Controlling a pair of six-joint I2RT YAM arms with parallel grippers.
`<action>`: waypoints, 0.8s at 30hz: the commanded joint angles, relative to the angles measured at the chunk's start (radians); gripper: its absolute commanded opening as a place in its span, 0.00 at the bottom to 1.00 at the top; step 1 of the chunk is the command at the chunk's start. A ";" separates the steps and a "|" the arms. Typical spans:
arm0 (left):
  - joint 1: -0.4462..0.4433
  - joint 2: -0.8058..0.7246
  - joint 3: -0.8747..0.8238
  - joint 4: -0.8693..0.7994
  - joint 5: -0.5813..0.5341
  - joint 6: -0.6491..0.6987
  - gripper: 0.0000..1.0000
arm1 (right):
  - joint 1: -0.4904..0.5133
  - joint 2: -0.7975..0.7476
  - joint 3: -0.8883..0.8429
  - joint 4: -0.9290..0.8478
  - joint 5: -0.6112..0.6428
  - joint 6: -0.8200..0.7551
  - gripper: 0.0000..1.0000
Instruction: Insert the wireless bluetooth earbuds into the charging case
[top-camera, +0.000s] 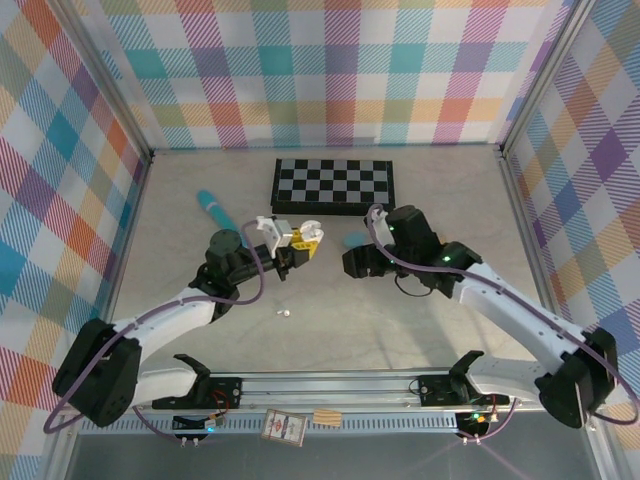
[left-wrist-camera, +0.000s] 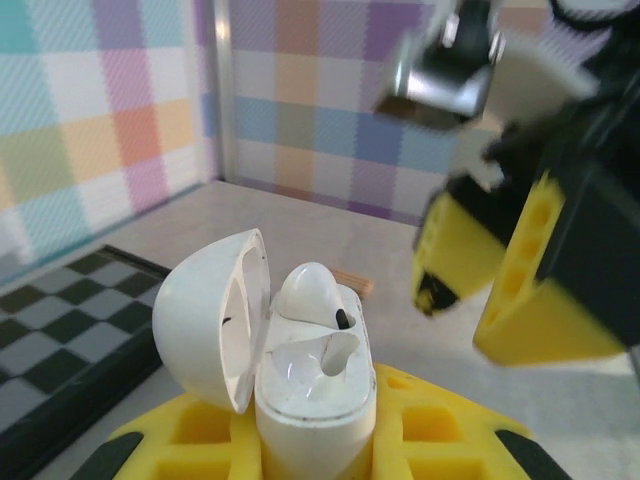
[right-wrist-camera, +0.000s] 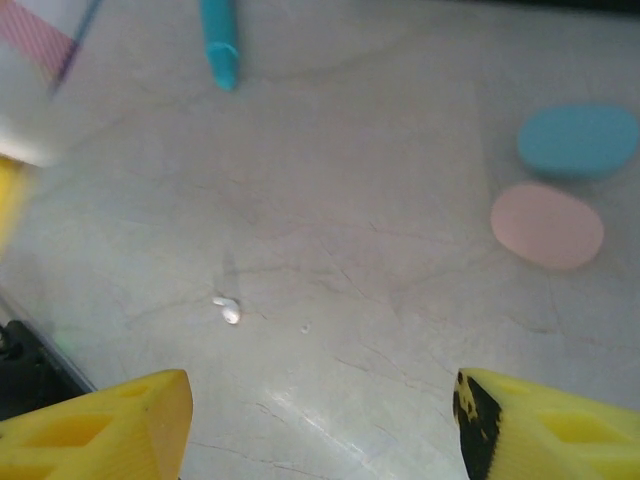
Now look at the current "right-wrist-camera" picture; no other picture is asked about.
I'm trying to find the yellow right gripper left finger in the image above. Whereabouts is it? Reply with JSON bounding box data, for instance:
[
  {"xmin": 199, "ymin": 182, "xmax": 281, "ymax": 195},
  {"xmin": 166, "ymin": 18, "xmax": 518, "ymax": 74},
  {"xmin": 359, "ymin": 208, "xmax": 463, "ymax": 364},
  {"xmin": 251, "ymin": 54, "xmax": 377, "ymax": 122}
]
[{"xmin": 0, "ymin": 368, "xmax": 194, "ymax": 480}]

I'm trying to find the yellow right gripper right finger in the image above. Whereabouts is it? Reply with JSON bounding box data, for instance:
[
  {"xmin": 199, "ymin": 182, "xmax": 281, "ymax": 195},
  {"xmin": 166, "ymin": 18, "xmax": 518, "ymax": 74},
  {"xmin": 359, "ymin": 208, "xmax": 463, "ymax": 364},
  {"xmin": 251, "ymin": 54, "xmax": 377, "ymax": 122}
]
[{"xmin": 451, "ymin": 367, "xmax": 640, "ymax": 480}]

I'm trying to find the teal earbud charging case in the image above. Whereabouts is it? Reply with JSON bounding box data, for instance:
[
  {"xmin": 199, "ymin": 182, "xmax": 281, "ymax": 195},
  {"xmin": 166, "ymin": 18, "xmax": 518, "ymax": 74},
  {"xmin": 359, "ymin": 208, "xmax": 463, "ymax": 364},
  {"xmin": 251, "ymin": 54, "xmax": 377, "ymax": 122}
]
[{"xmin": 516, "ymin": 103, "xmax": 640, "ymax": 182}]

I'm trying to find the teal plastic tube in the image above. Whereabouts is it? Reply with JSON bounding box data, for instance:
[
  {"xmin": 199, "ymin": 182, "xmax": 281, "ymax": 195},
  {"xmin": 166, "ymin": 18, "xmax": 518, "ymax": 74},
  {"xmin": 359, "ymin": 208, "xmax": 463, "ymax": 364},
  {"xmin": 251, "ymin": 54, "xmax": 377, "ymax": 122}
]
[{"xmin": 199, "ymin": 0, "xmax": 241, "ymax": 93}]

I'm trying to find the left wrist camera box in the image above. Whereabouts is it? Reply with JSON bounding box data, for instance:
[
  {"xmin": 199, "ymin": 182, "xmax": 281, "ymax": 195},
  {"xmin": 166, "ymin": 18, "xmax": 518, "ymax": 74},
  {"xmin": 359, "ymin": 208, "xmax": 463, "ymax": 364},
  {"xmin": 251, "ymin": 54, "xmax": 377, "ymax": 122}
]
[{"xmin": 0, "ymin": 84, "xmax": 69, "ymax": 169}]

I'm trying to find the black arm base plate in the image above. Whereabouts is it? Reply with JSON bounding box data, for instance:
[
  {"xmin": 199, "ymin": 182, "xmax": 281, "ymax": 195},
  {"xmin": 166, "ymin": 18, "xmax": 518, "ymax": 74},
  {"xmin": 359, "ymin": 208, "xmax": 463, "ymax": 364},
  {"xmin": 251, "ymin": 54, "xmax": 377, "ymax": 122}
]
[{"xmin": 0, "ymin": 318, "xmax": 99, "ymax": 422}]

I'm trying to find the white wireless earbud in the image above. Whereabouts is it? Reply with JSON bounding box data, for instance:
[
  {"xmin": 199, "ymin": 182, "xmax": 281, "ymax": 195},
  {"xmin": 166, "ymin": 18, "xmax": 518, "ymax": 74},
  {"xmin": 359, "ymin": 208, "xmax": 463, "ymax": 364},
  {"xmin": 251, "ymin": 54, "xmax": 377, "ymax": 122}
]
[{"xmin": 211, "ymin": 295, "xmax": 243, "ymax": 327}]

